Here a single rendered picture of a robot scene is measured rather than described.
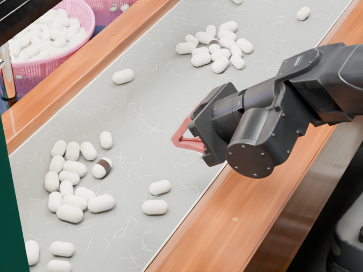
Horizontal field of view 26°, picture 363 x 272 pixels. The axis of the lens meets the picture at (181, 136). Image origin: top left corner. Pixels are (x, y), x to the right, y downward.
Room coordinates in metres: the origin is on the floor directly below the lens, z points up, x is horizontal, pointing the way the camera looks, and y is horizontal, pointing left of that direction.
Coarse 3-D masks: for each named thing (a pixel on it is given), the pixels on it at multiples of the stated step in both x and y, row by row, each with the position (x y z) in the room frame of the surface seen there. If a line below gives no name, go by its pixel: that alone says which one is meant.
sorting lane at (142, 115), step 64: (192, 0) 1.39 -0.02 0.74; (256, 0) 1.39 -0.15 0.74; (320, 0) 1.39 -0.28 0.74; (128, 64) 1.16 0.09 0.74; (192, 64) 1.16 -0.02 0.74; (256, 64) 1.16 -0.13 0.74; (64, 128) 0.98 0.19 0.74; (128, 128) 0.98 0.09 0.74; (128, 192) 0.83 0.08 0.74; (192, 192) 0.83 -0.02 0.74; (64, 256) 0.71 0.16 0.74; (128, 256) 0.71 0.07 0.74
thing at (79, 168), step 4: (68, 160) 0.88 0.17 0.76; (64, 164) 0.87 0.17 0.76; (68, 164) 0.87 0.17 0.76; (72, 164) 0.87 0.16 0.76; (76, 164) 0.87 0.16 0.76; (80, 164) 0.87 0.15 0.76; (64, 168) 0.87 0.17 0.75; (68, 168) 0.86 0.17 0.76; (72, 168) 0.86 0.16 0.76; (76, 168) 0.86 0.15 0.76; (80, 168) 0.86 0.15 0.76; (84, 168) 0.86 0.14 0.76; (72, 172) 0.86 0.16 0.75; (76, 172) 0.86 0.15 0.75; (80, 172) 0.86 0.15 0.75; (84, 172) 0.86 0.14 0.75; (80, 176) 0.86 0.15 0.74
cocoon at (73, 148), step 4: (68, 144) 0.92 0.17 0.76; (72, 144) 0.92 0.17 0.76; (76, 144) 0.92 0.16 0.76; (68, 148) 0.91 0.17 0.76; (72, 148) 0.91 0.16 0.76; (76, 148) 0.91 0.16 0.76; (68, 152) 0.90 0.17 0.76; (72, 152) 0.90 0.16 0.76; (76, 152) 0.90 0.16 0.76; (68, 156) 0.89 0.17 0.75; (72, 156) 0.89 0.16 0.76; (76, 156) 0.90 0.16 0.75; (72, 160) 0.89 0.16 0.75
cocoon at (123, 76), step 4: (116, 72) 1.10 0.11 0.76; (120, 72) 1.10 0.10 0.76; (124, 72) 1.10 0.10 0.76; (128, 72) 1.11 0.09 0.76; (132, 72) 1.11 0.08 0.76; (116, 76) 1.10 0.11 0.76; (120, 76) 1.10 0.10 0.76; (124, 76) 1.10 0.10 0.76; (128, 76) 1.10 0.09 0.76; (132, 76) 1.11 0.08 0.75; (116, 80) 1.09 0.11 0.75; (120, 80) 1.09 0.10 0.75; (124, 80) 1.10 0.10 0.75; (128, 80) 1.10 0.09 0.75
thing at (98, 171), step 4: (108, 160) 0.88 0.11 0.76; (96, 164) 0.87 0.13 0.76; (92, 168) 0.86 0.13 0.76; (96, 168) 0.86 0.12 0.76; (100, 168) 0.86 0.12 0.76; (92, 172) 0.86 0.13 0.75; (96, 172) 0.86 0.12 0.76; (100, 172) 0.86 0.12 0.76; (104, 172) 0.86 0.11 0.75; (96, 176) 0.86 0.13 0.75; (100, 176) 0.86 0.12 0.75
